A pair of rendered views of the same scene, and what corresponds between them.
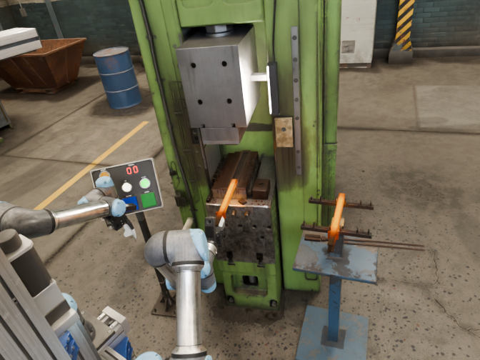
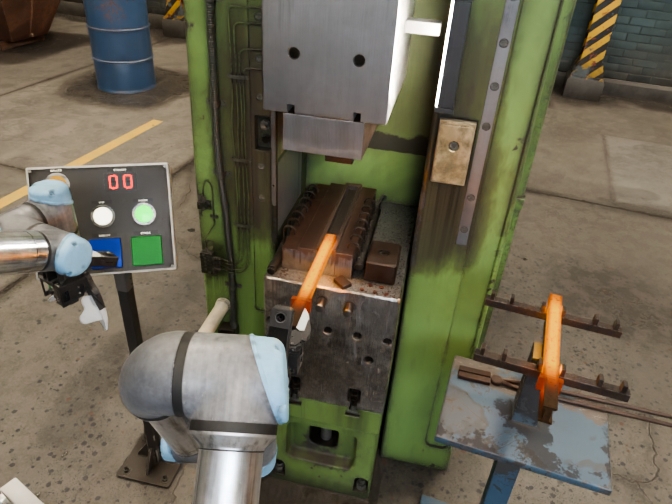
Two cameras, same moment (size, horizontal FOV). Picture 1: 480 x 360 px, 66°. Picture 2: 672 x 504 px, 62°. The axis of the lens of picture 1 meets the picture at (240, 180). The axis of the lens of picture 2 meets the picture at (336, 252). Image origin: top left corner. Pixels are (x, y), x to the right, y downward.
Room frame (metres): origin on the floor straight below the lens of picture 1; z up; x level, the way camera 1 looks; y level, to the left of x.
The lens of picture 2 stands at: (0.45, 0.16, 1.82)
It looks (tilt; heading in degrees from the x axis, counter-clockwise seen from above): 33 degrees down; 354
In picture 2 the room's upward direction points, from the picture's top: 4 degrees clockwise
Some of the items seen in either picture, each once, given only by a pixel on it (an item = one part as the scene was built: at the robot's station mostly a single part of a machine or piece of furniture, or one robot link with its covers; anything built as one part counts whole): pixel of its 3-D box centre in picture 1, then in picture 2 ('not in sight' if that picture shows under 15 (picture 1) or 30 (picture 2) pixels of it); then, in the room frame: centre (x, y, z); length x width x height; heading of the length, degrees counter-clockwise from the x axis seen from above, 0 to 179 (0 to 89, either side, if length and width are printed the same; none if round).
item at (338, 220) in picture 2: (239, 168); (341, 214); (1.92, -0.01, 0.99); 0.42 x 0.05 x 0.01; 164
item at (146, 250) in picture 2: (148, 199); (147, 250); (1.69, 0.52, 1.01); 0.07 x 0.05 x 0.07; 99
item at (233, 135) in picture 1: (228, 118); (340, 109); (1.93, 0.01, 1.32); 0.42 x 0.20 x 0.10; 164
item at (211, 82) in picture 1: (231, 75); (363, 13); (1.92, -0.03, 1.56); 0.42 x 0.39 x 0.40; 164
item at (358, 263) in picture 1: (336, 254); (523, 417); (1.36, -0.44, 0.74); 0.40 x 0.30 x 0.02; 67
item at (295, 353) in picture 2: (213, 240); (281, 358); (1.32, 0.16, 0.98); 0.12 x 0.08 x 0.09; 164
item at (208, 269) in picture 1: (203, 263); not in sight; (1.17, 0.21, 0.99); 0.11 x 0.08 x 0.09; 164
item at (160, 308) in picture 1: (168, 299); (154, 451); (1.80, 0.63, 0.05); 0.22 x 0.22 x 0.09; 74
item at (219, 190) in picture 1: (236, 173); (333, 223); (1.93, 0.01, 0.96); 0.42 x 0.20 x 0.09; 164
